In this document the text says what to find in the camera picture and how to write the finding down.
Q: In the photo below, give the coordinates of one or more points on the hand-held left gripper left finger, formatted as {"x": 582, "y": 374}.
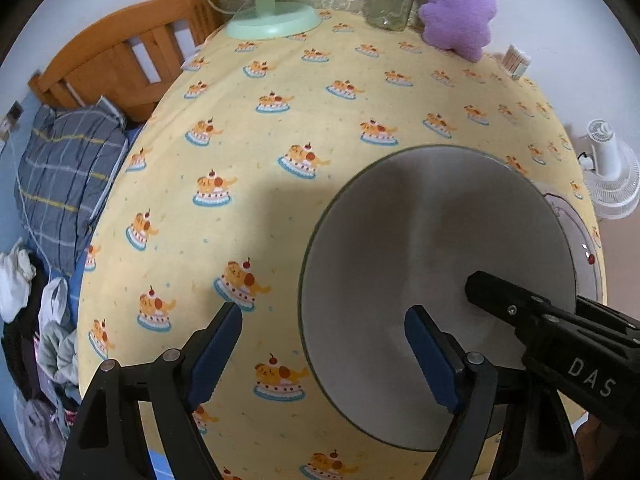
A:
{"x": 215, "y": 355}

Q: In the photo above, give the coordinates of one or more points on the person's right hand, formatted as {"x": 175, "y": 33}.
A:
{"x": 587, "y": 450}

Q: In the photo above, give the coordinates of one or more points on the grey garment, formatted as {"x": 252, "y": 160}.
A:
{"x": 55, "y": 350}

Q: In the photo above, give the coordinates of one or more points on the wall socket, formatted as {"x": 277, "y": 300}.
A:
{"x": 15, "y": 111}

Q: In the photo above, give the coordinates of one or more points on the purple plush toy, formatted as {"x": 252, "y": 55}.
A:
{"x": 455, "y": 10}

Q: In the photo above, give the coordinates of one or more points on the large grey floral bowl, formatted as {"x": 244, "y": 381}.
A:
{"x": 425, "y": 240}

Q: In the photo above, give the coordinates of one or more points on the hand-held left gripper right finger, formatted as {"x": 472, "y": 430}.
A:
{"x": 430, "y": 360}

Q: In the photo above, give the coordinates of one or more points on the white fan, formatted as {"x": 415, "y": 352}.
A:
{"x": 615, "y": 180}

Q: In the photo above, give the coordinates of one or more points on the dark clothes pile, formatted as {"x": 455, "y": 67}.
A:
{"x": 30, "y": 425}

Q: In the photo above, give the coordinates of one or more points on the blue bed sheet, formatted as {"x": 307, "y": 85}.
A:
{"x": 134, "y": 135}

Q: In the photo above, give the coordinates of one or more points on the yellow printed tablecloth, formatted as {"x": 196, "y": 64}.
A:
{"x": 250, "y": 160}

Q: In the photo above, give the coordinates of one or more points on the cotton swab container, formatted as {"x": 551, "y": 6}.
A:
{"x": 515, "y": 60}

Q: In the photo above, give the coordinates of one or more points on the blue plaid pillow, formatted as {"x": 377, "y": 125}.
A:
{"x": 65, "y": 175}

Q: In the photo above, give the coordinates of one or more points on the white plate maroon rim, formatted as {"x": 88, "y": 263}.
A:
{"x": 582, "y": 240}

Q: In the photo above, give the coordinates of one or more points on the green desk fan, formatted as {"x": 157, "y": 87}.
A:
{"x": 270, "y": 20}

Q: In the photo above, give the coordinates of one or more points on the wooden headboard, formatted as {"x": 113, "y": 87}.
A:
{"x": 100, "y": 45}

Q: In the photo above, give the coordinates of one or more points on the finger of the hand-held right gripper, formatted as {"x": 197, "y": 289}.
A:
{"x": 500, "y": 295}
{"x": 607, "y": 315}

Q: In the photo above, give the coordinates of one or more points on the white garment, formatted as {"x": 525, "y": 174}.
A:
{"x": 15, "y": 280}

